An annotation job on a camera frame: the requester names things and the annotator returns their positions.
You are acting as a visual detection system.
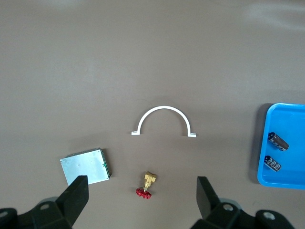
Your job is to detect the white semicircular pipe clamp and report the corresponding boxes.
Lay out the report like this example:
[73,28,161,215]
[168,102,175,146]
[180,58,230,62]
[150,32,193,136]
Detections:
[131,105,198,138]

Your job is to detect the brass valve with red handle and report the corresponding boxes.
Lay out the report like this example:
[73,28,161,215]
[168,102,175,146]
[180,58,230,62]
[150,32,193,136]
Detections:
[135,171,158,200]

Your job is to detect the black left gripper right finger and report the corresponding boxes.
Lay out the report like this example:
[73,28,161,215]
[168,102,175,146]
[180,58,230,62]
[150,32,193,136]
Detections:
[192,176,296,229]

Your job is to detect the dark brown cylindrical capacitor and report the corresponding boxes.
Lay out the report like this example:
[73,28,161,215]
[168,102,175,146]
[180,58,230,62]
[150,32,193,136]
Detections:
[267,131,290,152]
[264,155,282,172]

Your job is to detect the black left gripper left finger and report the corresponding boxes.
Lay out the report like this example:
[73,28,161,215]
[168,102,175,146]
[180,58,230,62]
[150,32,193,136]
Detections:
[0,175,90,229]

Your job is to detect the blue plastic tray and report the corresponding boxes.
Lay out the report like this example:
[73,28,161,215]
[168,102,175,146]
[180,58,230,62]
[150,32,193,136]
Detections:
[257,103,305,190]

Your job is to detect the silver metal power supply box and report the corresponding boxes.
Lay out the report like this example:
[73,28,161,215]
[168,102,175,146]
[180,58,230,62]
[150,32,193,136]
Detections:
[59,147,113,186]

